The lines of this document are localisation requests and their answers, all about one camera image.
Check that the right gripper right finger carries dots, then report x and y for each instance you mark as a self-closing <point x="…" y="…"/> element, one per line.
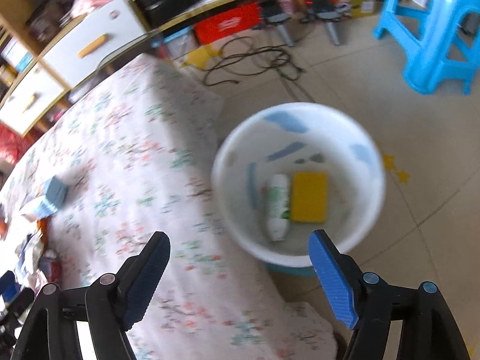
<point x="362" y="301"/>

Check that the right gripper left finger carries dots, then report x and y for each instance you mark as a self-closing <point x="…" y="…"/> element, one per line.
<point x="115" y="302"/>

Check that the white yogurt bottle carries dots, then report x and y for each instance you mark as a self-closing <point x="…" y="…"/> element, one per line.
<point x="278" y="207"/>

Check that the light blue milk carton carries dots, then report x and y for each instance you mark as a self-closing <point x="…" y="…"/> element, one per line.
<point x="45" y="200"/>

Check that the white plastic trash bin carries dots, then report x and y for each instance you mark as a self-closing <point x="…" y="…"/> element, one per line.
<point x="292" y="169"/>

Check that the yellow sponge in bin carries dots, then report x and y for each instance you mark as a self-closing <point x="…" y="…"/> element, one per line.
<point x="309" y="197"/>

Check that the floral tablecloth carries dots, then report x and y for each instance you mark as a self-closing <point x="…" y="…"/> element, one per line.
<point x="136" y="155"/>

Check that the white drawer cabinet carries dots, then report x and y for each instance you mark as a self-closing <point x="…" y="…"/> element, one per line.
<point x="71" y="58"/>

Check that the blue plastic stool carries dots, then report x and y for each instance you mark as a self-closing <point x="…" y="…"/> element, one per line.
<point x="434" y="51"/>

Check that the red storage box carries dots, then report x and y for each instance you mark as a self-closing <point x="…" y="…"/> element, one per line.
<point x="227" y="23"/>

